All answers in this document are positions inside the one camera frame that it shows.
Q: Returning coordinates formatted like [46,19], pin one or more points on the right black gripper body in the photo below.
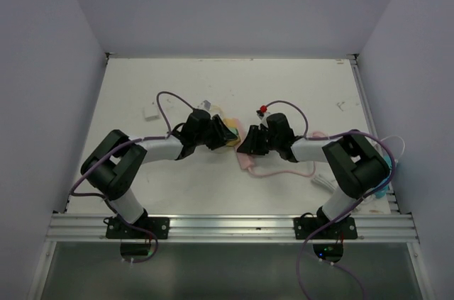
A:
[274,142]

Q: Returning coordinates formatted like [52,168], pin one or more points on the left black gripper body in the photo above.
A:
[202,137]

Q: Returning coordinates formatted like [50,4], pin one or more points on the pink power strip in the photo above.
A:
[247,163]

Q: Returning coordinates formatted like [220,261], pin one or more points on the white plug adapter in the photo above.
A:
[151,113]

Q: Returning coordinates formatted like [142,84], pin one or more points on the yellow plug adapter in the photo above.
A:
[228,146]

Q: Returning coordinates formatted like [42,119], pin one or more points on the yellow plug with cable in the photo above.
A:
[229,122]

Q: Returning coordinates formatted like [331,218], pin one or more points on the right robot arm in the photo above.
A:
[355,163]

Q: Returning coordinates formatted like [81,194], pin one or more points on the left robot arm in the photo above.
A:
[111,168]

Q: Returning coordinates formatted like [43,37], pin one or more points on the blue power adapter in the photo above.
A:
[381,190]

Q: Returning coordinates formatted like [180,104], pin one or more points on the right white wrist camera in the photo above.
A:
[263,114]

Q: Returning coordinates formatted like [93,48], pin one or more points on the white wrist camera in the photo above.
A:
[207,105]
[263,114]

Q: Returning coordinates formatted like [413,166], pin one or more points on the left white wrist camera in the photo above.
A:
[207,105]

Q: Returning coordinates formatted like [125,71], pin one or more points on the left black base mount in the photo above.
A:
[142,229]

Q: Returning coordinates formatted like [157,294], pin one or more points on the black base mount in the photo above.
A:
[142,229]
[319,227]

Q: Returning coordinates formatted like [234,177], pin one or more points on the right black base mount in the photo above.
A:
[319,227]

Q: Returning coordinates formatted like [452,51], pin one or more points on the aluminium front rail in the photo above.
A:
[233,229]

